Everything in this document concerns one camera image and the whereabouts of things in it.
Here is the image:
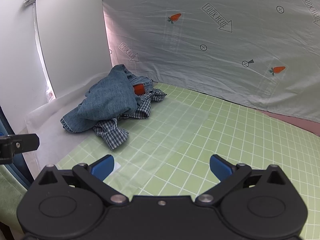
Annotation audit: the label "blue denim jeans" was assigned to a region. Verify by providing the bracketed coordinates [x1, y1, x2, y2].
[60, 64, 153, 133]

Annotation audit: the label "red item in clothes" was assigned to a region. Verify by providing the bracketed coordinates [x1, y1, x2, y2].
[133, 83, 145, 96]

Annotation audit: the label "blue plaid shirt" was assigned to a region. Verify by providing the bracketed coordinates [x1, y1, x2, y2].
[93, 87, 168, 151]

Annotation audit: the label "green fabric chair cover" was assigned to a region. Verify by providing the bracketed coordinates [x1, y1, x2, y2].
[0, 165, 27, 233]

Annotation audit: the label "green grid cutting mat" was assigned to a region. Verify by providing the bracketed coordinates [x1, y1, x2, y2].
[58, 84, 319, 239]

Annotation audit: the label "white light panel board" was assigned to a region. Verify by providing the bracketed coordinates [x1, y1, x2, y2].
[35, 0, 112, 98]

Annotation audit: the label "grey printed backdrop cloth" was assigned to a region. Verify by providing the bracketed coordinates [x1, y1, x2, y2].
[103, 0, 319, 122]

